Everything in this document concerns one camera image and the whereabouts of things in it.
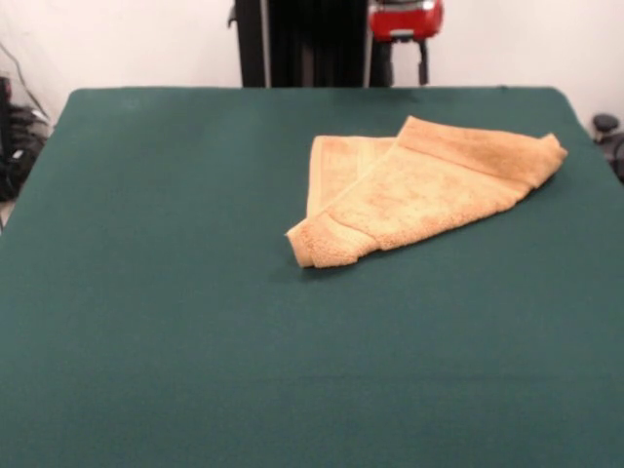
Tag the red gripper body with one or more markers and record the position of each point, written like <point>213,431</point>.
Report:
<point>404,22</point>

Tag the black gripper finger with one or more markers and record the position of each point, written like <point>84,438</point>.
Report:
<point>423,63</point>
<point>387,66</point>

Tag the tan terry towel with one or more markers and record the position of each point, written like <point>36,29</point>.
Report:
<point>419,195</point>

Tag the dark stand base with knob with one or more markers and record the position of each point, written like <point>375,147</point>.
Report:
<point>604,122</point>
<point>24,146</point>

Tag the dark green table cloth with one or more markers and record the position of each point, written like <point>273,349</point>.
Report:
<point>146,341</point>

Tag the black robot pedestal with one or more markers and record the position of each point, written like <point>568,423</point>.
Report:
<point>302,49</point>

